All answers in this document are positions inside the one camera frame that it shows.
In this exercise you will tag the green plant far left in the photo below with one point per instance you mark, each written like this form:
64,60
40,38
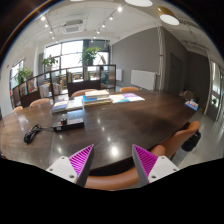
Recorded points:
22,74

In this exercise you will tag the open grey book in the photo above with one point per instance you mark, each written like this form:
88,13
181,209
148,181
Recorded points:
67,105

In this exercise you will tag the orange chair far right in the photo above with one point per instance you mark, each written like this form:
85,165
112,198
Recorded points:
125,89

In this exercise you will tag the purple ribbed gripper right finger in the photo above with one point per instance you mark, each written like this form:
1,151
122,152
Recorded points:
152,165

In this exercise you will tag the stack of books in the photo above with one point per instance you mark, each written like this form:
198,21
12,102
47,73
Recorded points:
96,97

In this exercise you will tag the orange chair far middle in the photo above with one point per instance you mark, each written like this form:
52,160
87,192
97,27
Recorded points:
81,92

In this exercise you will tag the purple and white brochure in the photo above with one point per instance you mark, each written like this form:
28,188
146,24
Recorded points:
125,97

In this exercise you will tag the black power strip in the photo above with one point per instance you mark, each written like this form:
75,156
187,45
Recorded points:
68,124

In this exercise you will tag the white wall radiator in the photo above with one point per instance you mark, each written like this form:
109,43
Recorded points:
143,79

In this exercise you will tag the ceiling air conditioner unit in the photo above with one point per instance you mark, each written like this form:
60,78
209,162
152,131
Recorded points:
73,26

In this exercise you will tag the blue item at table end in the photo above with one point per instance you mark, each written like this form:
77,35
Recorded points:
193,105

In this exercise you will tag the orange chair far left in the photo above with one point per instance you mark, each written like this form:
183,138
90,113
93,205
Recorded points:
40,101

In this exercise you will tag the orange chair at right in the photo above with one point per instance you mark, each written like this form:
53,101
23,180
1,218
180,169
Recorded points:
174,142

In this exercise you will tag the black shelving divider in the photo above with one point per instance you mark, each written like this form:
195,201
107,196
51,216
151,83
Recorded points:
54,83

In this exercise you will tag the white round ceiling lamp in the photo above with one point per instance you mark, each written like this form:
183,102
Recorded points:
167,16

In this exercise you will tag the green plant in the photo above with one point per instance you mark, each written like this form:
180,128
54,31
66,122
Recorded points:
48,63
88,55
22,74

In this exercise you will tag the green plant centre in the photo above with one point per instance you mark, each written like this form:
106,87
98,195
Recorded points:
88,55

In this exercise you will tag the large dark wooden table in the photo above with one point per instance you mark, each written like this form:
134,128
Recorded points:
27,136

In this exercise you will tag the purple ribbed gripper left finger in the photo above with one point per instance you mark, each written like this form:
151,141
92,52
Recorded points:
74,168

